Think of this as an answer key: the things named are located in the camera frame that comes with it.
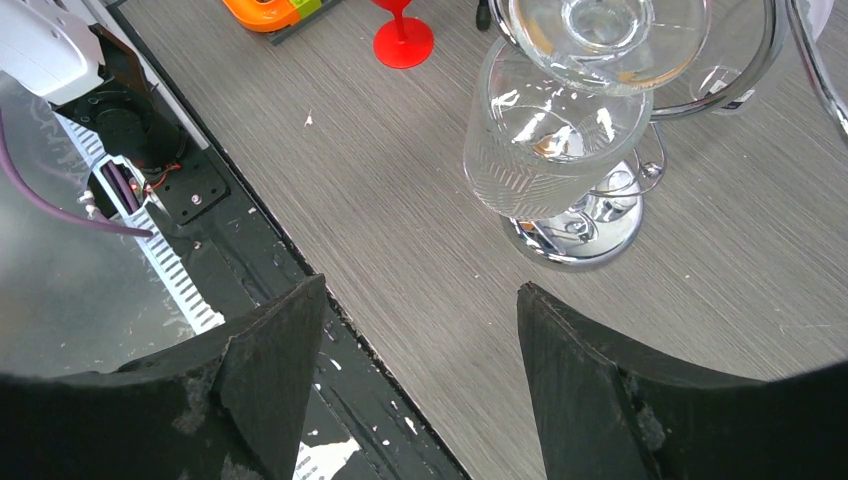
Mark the orange curved toy tube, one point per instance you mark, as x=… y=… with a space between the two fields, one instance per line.
x=263 y=16

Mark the clear ribbed wine glass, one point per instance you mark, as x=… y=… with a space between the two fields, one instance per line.
x=567 y=92

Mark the red wine glass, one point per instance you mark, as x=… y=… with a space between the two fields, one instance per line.
x=403 y=42

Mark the black music stand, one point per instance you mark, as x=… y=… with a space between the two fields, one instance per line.
x=483 y=16

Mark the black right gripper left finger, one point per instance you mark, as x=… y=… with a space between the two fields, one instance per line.
x=229 y=403

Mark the lime green building brick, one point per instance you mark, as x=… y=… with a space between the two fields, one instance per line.
x=306 y=8

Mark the grey building baseplate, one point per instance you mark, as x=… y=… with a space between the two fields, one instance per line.
x=279 y=36

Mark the chrome wine glass rack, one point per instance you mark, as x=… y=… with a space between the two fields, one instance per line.
x=606 y=221

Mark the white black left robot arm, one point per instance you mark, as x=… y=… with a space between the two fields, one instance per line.
x=91 y=77

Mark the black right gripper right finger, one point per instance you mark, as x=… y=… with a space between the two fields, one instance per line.
x=607 y=406

